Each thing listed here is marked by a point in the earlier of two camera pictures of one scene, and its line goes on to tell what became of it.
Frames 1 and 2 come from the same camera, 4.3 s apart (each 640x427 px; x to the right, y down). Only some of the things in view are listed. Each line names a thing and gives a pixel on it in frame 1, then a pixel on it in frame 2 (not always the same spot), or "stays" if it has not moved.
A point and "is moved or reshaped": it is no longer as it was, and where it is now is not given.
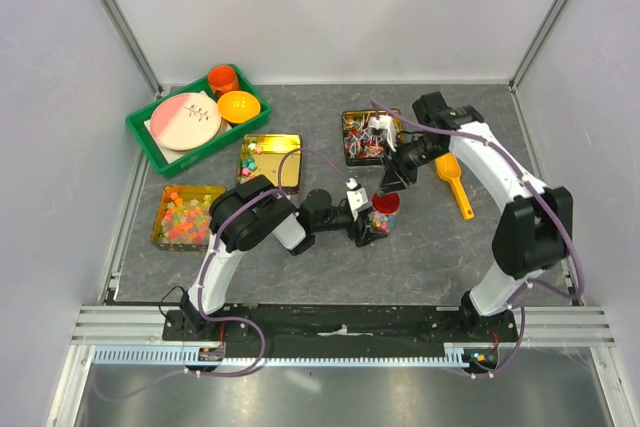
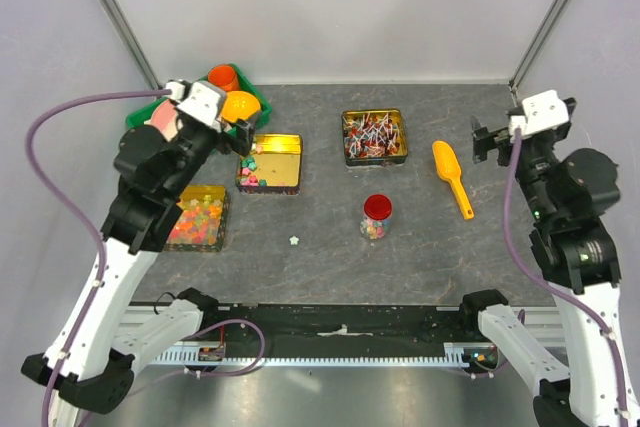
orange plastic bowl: x=238 y=106 stays
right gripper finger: x=397 y=175 -> x=483 y=140
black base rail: x=339 y=327 stays
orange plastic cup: x=222 y=79 stays
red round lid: x=386 y=203 is moved or reshaped
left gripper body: x=356 y=234 -> x=201 y=144
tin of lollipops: x=361 y=149 stays
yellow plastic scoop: x=449 y=168 stays
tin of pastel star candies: x=276 y=156 stays
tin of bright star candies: x=182 y=219 stays
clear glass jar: x=383 y=223 is moved or reshaped
